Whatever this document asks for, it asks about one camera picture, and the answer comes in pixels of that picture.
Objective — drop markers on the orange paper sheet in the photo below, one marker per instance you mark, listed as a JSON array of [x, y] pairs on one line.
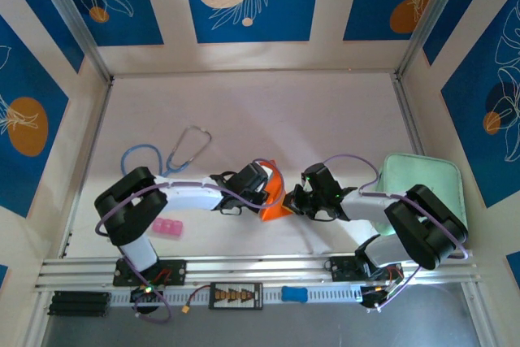
[[274, 209]]

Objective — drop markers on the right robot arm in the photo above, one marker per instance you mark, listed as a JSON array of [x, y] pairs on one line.
[[426, 225]]

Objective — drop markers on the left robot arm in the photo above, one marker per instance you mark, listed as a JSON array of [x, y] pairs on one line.
[[187, 196]]

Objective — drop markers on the blue stethoscope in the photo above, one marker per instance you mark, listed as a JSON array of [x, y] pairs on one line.
[[174, 165]]

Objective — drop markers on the mint green tray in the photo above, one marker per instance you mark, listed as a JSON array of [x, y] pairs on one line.
[[406, 172]]

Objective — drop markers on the pink pill organizer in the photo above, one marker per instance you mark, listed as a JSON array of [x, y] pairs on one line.
[[167, 228]]

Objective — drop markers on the blue bone-shaped clip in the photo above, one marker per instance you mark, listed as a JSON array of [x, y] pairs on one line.
[[294, 294]]

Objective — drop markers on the black power distribution board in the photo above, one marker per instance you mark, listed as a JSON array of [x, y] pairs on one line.
[[235, 296]]

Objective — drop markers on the black ribbed block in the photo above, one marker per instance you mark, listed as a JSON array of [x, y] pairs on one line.
[[79, 303]]

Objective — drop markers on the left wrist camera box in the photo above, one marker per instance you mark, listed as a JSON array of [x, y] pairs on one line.
[[267, 179]]

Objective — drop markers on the aluminium mounting rail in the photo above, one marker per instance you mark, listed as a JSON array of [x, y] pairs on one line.
[[260, 265]]

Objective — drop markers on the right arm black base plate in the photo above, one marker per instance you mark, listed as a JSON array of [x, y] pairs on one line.
[[343, 267]]

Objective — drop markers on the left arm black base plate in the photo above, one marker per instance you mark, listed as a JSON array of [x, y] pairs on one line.
[[174, 271]]

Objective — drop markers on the aluminium corner post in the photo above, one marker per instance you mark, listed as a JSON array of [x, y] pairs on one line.
[[73, 18], [430, 18]]

